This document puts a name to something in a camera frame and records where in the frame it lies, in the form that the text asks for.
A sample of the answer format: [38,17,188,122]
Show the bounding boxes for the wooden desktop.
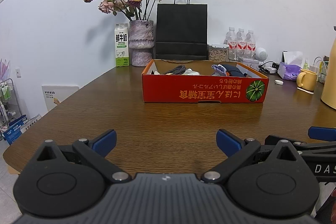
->
[3,64,336,224]

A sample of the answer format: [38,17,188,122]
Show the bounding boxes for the purple tissue pack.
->
[278,51,304,81]

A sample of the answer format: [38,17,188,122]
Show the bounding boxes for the orange cardboard box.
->
[142,59,270,103]

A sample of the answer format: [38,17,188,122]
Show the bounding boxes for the clear container of seeds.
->
[207,43,229,62]

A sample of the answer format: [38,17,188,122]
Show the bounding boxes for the purple flower decoration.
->
[0,58,11,81]

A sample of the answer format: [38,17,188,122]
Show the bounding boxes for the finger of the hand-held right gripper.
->
[308,127,336,140]
[265,135,336,153]

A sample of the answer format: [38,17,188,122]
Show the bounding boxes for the black paper bag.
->
[156,0,209,61]

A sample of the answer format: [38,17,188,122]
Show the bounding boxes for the dark blue pouch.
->
[222,64,249,78]

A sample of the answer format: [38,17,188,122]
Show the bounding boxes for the metal wire rack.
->
[0,78,23,130]

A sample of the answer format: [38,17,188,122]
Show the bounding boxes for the clear water bottle red label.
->
[224,27,237,60]
[236,28,246,59]
[245,29,257,59]

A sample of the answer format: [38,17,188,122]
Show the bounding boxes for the white power adapter with cables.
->
[258,61,279,75]

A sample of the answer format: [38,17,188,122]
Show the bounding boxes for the purple mottled ceramic vase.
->
[128,20,155,67]

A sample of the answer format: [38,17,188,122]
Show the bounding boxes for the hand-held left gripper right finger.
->
[201,129,298,183]

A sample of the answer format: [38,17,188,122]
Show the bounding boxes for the white printed tin box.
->
[243,57,260,71]

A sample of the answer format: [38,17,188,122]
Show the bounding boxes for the purple knitted cloth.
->
[211,64,228,78]

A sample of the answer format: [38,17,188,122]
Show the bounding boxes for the brown green paper bag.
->
[319,55,330,83]

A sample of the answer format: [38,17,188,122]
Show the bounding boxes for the white flat board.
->
[41,85,80,112]

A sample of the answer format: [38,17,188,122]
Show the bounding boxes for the blue white box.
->
[2,115,29,145]

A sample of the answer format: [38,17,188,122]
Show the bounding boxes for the yellow mug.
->
[297,69,318,92]

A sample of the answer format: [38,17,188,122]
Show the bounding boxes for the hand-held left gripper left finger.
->
[35,129,132,183]

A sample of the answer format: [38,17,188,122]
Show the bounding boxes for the white green milk carton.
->
[114,24,130,67]

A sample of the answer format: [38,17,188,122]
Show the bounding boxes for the white round speaker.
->
[255,47,268,61]

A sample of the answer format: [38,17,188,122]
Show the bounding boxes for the braided charging cable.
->
[162,65,187,75]

